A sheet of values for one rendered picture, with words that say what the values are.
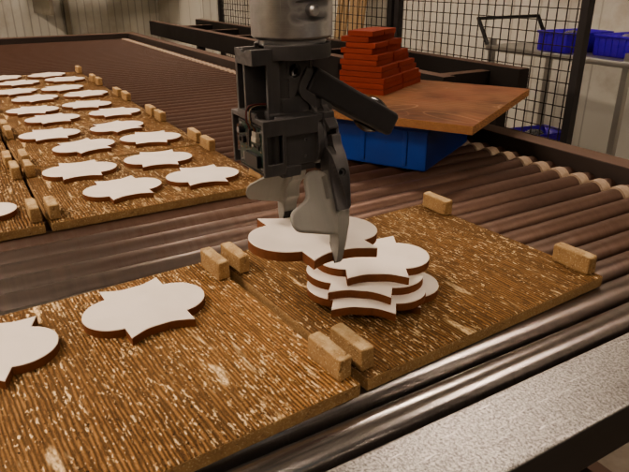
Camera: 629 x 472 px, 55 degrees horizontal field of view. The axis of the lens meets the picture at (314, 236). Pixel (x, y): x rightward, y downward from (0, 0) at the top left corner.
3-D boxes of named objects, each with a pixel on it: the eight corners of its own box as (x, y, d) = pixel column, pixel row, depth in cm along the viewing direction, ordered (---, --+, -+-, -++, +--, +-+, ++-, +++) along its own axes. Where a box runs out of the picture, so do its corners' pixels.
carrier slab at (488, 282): (601, 286, 83) (603, 275, 83) (367, 391, 62) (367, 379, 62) (423, 211, 110) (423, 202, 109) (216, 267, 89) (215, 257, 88)
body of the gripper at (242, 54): (233, 166, 62) (225, 41, 57) (307, 154, 66) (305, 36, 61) (267, 186, 56) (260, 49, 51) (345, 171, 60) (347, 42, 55)
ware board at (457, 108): (529, 95, 159) (530, 88, 159) (472, 135, 120) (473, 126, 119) (358, 80, 183) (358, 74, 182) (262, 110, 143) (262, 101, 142)
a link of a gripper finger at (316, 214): (295, 273, 58) (271, 180, 58) (347, 259, 61) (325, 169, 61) (309, 271, 56) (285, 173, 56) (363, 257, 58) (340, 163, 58)
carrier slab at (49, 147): (205, 149, 149) (204, 132, 147) (23, 176, 129) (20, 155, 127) (159, 122, 176) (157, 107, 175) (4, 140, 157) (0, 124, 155)
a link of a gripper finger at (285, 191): (235, 214, 69) (246, 152, 62) (282, 204, 72) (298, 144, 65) (246, 234, 67) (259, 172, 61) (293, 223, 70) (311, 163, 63)
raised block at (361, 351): (374, 367, 63) (376, 345, 62) (361, 374, 62) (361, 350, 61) (341, 341, 68) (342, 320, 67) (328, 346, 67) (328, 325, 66)
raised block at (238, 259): (251, 272, 84) (250, 254, 83) (239, 275, 83) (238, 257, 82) (231, 257, 88) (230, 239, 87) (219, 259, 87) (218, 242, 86)
